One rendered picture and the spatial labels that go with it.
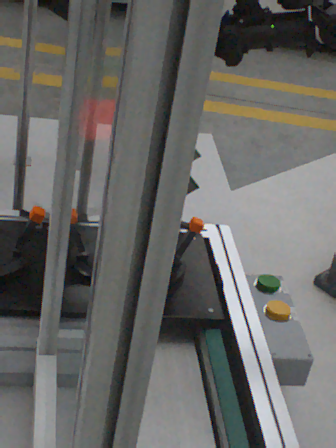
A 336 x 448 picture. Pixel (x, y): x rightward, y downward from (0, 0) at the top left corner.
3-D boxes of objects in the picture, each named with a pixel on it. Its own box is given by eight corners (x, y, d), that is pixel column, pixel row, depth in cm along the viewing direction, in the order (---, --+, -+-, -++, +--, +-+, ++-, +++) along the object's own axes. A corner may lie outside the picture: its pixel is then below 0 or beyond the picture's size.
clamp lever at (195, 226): (180, 254, 131) (203, 219, 128) (182, 261, 129) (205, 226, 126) (161, 247, 130) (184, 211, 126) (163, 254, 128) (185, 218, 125)
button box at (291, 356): (275, 301, 140) (283, 273, 137) (305, 387, 123) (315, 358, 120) (236, 299, 139) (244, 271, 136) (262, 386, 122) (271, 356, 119)
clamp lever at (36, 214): (24, 244, 127) (45, 209, 123) (24, 252, 125) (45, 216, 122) (3, 236, 125) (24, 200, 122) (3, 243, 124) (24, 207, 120)
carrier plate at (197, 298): (200, 241, 144) (202, 232, 143) (222, 329, 124) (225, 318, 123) (68, 232, 139) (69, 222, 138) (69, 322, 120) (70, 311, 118)
